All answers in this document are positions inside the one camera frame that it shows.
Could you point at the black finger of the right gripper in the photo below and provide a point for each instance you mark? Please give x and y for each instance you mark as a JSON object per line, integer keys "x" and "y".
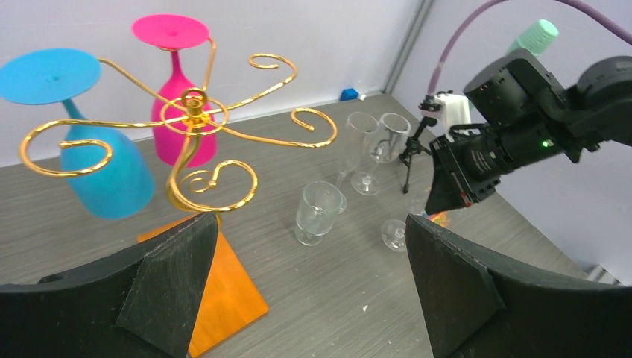
{"x": 445, "y": 194}

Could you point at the mint green cylinder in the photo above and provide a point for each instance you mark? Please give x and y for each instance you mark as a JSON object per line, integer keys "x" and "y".
{"x": 536, "y": 38}

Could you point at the gold wire wine glass rack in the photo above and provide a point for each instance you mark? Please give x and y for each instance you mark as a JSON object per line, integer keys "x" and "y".
{"x": 194, "y": 123}

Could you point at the small blue object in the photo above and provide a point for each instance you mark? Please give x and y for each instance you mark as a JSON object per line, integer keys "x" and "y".
{"x": 348, "y": 94}

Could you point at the blue wine glass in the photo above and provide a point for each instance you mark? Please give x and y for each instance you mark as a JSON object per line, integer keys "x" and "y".
{"x": 103, "y": 167}

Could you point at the orange toy block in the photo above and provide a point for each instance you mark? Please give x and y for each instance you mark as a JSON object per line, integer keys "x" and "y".
{"x": 441, "y": 219}

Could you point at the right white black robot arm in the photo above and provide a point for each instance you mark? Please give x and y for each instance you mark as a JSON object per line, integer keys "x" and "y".
{"x": 528, "y": 117}

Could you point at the black mini tripod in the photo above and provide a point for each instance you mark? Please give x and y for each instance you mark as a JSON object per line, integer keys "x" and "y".
{"x": 413, "y": 144}

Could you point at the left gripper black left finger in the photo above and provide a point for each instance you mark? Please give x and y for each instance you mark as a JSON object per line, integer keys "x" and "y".
{"x": 142, "y": 301}

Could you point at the clear tall wine glass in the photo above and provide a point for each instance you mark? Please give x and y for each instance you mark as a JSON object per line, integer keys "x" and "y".
{"x": 358, "y": 127}

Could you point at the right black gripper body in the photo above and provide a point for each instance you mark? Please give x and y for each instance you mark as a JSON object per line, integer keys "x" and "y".
{"x": 477, "y": 162}

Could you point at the clear stemless wine glass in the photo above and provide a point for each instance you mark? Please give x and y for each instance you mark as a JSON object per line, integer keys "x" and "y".
{"x": 320, "y": 203}

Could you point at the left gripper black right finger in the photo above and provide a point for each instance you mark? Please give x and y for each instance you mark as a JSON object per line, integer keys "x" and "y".
{"x": 477, "y": 302}

